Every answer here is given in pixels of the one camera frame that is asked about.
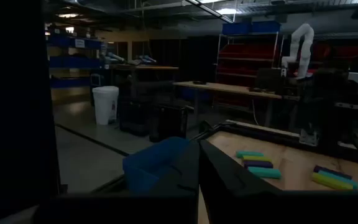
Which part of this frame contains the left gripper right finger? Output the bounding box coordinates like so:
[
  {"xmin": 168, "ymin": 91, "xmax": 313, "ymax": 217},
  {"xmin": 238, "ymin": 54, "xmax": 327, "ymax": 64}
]
[{"xmin": 200, "ymin": 140, "xmax": 279, "ymax": 206}]

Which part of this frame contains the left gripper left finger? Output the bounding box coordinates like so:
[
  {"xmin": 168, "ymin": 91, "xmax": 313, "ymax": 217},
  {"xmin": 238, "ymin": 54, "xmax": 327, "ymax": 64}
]
[{"xmin": 149, "ymin": 141, "xmax": 200, "ymax": 206}]

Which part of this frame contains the teal foam block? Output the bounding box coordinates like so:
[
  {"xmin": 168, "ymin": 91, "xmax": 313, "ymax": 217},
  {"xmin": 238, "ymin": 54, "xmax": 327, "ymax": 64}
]
[
  {"xmin": 317, "ymin": 169, "xmax": 358, "ymax": 190},
  {"xmin": 236, "ymin": 150, "xmax": 265, "ymax": 159},
  {"xmin": 247, "ymin": 166, "xmax": 282, "ymax": 180}
]

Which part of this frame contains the lime green foam block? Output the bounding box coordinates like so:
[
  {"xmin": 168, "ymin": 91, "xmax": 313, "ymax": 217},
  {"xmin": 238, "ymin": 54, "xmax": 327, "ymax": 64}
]
[
  {"xmin": 311, "ymin": 172, "xmax": 356, "ymax": 191},
  {"xmin": 242, "ymin": 155, "xmax": 273, "ymax": 162}
]

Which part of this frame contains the purple foam block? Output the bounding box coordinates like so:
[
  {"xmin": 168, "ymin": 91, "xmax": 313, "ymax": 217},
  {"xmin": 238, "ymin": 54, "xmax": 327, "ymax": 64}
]
[
  {"xmin": 313, "ymin": 164, "xmax": 353, "ymax": 180},
  {"xmin": 243, "ymin": 160, "xmax": 275, "ymax": 169}
]

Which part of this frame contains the blue plastic bin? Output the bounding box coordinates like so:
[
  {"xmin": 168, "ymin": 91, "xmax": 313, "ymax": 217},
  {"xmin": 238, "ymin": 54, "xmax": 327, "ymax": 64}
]
[{"xmin": 122, "ymin": 136, "xmax": 195, "ymax": 194}]

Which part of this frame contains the black computer tower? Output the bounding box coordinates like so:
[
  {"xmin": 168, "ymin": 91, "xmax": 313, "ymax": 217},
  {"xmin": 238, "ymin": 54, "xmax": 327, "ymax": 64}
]
[
  {"xmin": 149, "ymin": 104, "xmax": 189, "ymax": 143},
  {"xmin": 119, "ymin": 98, "xmax": 155, "ymax": 138}
]

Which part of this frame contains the long wooden workbench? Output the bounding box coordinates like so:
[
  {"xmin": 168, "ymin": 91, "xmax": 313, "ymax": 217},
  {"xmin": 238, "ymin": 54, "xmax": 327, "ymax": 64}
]
[{"xmin": 172, "ymin": 80, "xmax": 301, "ymax": 128}]

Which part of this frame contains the white trash can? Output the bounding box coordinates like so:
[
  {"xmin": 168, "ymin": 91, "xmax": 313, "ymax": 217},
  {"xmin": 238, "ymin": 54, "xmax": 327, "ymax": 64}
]
[{"xmin": 91, "ymin": 85, "xmax": 120, "ymax": 126}]

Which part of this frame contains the black box on workbench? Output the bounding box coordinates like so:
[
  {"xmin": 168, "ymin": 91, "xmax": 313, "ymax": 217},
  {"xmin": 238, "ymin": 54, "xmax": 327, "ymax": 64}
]
[{"xmin": 255, "ymin": 67, "xmax": 287, "ymax": 94}]

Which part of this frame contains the wooden workbench with cobots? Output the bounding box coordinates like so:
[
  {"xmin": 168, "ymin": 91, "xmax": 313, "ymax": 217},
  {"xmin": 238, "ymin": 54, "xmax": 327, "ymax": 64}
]
[{"xmin": 109, "ymin": 64, "xmax": 180, "ymax": 94}]

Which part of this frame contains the metal rack with red bins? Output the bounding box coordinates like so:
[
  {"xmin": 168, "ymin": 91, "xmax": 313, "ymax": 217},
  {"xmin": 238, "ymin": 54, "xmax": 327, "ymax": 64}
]
[
  {"xmin": 215, "ymin": 30, "xmax": 281, "ymax": 110},
  {"xmin": 312, "ymin": 30, "xmax": 358, "ymax": 83}
]

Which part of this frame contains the blue storage bin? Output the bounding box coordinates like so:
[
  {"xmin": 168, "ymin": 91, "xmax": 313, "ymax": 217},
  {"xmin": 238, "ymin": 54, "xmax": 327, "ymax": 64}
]
[
  {"xmin": 221, "ymin": 22, "xmax": 252, "ymax": 35},
  {"xmin": 251, "ymin": 20, "xmax": 282, "ymax": 34}
]

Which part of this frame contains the blue bin shelving rack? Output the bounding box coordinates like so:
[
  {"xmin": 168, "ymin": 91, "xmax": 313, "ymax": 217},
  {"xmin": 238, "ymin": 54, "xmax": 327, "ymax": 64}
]
[{"xmin": 46, "ymin": 32, "xmax": 104, "ymax": 91}]

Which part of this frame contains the ceiling light fixture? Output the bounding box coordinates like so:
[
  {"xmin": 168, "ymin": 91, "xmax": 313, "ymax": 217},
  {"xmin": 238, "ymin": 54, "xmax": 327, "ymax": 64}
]
[{"xmin": 185, "ymin": 0, "xmax": 237, "ymax": 24}]

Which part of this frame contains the black folding screen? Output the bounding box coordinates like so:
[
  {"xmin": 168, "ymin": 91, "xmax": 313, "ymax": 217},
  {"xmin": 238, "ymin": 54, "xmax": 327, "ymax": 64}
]
[{"xmin": 0, "ymin": 0, "xmax": 61, "ymax": 218}]

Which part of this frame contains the grey metal bracket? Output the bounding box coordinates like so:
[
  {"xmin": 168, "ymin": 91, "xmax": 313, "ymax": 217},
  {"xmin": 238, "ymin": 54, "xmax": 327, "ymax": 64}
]
[{"xmin": 299, "ymin": 128, "xmax": 319, "ymax": 147}]

